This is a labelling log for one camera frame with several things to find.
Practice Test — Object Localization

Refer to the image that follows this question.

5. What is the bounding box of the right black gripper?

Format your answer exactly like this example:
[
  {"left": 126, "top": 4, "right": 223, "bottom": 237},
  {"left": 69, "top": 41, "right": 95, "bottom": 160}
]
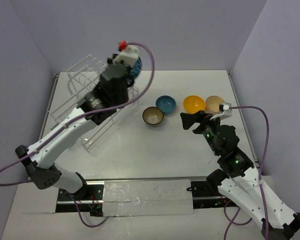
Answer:
[{"left": 179, "top": 109, "right": 224, "bottom": 155}]

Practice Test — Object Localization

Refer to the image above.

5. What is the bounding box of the teal blue bowl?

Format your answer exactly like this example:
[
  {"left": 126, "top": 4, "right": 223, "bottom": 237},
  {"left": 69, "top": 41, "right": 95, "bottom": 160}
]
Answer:
[{"left": 155, "top": 95, "right": 177, "bottom": 115}]

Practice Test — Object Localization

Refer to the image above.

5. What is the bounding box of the blue triangle pattern bowl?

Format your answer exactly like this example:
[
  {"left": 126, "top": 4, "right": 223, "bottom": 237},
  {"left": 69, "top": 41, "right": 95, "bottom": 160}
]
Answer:
[{"left": 127, "top": 57, "right": 143, "bottom": 87}]

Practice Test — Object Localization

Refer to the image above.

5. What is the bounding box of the dark brown cream bowl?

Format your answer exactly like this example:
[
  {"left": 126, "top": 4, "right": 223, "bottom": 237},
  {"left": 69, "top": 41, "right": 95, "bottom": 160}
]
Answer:
[{"left": 142, "top": 106, "right": 164, "bottom": 126}]

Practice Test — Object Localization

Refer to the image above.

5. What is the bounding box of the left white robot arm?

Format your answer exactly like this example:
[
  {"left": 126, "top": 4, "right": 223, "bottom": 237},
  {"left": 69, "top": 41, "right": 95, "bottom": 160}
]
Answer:
[{"left": 15, "top": 63, "right": 131, "bottom": 200}]

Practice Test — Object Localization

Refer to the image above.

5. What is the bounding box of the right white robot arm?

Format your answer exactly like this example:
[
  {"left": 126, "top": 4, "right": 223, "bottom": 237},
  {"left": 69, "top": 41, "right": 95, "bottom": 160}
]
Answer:
[{"left": 180, "top": 110, "right": 300, "bottom": 240}]

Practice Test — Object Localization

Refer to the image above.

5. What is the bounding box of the yellow bowl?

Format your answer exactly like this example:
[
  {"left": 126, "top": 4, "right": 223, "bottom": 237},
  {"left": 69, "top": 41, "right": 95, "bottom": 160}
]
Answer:
[{"left": 183, "top": 95, "right": 206, "bottom": 114}]

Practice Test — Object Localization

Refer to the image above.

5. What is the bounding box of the tan beige bowl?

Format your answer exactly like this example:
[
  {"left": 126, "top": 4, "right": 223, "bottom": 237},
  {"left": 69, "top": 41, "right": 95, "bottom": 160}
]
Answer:
[{"left": 205, "top": 95, "right": 225, "bottom": 115}]

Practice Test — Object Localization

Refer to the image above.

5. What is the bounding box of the silver tape sheet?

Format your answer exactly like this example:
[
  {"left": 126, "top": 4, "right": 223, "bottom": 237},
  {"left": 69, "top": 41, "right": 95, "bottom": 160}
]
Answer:
[{"left": 102, "top": 179, "right": 194, "bottom": 217}]

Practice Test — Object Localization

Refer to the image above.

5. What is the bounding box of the white wire dish rack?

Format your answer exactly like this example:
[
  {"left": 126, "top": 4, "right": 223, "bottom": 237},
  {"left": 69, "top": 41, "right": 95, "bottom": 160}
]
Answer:
[{"left": 47, "top": 53, "right": 140, "bottom": 154}]

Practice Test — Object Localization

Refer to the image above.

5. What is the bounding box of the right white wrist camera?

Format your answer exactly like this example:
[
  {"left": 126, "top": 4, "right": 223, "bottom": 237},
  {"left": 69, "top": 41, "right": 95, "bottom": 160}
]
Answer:
[{"left": 210, "top": 102, "right": 233, "bottom": 120}]

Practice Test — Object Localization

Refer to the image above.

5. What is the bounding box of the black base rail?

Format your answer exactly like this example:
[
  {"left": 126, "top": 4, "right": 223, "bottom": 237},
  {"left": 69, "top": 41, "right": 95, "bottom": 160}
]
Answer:
[{"left": 55, "top": 177, "right": 228, "bottom": 217}]

